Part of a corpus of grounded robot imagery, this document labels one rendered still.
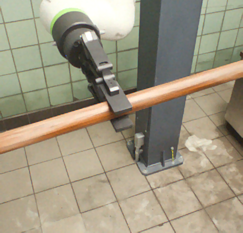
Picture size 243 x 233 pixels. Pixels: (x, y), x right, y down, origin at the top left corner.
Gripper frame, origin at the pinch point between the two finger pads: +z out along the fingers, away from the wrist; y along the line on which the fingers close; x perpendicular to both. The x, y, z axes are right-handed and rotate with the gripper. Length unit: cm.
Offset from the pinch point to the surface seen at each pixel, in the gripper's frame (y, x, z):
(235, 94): 88, -96, -70
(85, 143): 116, -10, -93
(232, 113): 101, -95, -68
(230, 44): 95, -131, -122
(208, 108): 121, -98, -93
